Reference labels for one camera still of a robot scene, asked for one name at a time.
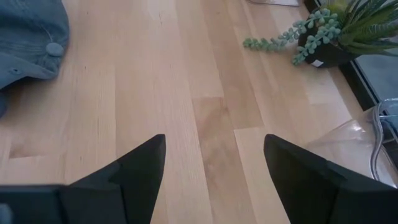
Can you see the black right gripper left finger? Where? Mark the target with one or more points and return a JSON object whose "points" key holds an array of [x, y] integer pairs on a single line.
{"points": [[102, 199]]}

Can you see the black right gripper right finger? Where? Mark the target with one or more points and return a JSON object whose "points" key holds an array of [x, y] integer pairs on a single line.
{"points": [[326, 196]]}

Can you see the clear plastic container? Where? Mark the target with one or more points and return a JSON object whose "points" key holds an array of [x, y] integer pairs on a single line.
{"points": [[348, 146]]}

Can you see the black plant pot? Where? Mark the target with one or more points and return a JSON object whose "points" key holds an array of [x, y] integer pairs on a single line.
{"points": [[329, 54]]}

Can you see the trailing bead succulent plant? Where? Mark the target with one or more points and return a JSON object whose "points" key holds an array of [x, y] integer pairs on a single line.
{"points": [[311, 37]]}

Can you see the spiky green plant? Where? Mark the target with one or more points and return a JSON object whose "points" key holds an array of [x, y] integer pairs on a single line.
{"points": [[367, 28]]}

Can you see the blue fabric cap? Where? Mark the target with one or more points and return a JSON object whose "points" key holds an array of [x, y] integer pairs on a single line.
{"points": [[28, 40]]}

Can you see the black metal frame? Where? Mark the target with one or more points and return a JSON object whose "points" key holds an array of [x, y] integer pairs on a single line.
{"points": [[360, 84]]}

